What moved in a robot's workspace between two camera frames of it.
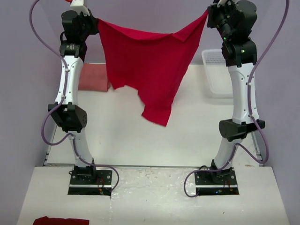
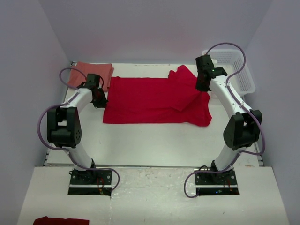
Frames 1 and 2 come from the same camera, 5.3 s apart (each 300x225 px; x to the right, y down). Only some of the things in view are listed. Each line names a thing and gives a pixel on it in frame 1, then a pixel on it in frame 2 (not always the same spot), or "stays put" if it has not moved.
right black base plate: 222,182 stays put
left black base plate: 90,182 stays put
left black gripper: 93,21 → 102,103
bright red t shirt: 156,65 → 176,99
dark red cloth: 47,221 stays put
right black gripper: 214,9 → 199,87
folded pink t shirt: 93,77 stays put
